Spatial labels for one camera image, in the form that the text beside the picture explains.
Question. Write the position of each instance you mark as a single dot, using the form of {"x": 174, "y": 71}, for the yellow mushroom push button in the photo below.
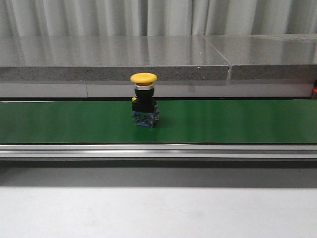
{"x": 145, "y": 110}

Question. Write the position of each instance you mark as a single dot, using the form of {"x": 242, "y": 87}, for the green conveyor belt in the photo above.
{"x": 180, "y": 121}

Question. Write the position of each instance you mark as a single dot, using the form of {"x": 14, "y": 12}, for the grey stone slab left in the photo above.
{"x": 94, "y": 58}

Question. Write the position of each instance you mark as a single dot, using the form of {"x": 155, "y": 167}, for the grey stone slab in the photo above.
{"x": 288, "y": 58}
{"x": 94, "y": 58}

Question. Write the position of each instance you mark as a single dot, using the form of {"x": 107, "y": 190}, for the grey stone slab right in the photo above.
{"x": 288, "y": 58}

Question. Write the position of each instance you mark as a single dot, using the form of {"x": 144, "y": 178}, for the grey pleated curtain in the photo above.
{"x": 156, "y": 17}

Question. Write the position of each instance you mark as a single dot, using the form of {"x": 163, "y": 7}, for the aluminium conveyor frame rail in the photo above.
{"x": 158, "y": 152}

